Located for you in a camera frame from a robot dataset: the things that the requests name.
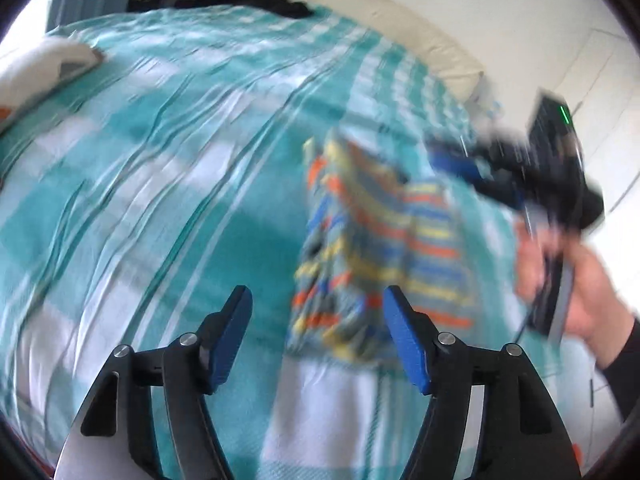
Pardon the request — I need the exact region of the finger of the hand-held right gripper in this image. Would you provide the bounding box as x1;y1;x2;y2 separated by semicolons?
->
425;132;501;193

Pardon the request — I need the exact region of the person's right forearm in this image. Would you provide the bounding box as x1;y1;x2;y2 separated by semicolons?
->
592;316;640;423

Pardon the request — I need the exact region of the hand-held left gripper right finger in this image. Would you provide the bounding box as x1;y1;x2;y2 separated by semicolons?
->
382;285;583;480

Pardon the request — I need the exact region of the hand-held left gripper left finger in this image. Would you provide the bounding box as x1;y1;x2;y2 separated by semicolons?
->
52;285;253;480

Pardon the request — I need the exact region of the black cloth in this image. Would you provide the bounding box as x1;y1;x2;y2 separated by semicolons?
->
175;0;313;20

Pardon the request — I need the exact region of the striped knit sweater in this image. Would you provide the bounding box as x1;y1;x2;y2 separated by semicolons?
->
286;130;476;366

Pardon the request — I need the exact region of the person's right hand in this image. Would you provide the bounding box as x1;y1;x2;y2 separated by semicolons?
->
515;222;638;358

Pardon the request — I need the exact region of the white wardrobe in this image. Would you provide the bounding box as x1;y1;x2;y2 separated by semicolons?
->
550;25;640;221

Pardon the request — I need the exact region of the teal plaid bedspread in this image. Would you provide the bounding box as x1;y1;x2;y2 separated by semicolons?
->
0;5;601;480

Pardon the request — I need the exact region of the white printed pillow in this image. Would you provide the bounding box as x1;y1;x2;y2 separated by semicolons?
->
0;40;106;131

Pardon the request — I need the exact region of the cream padded headboard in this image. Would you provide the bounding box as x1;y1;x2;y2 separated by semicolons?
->
255;0;486;96

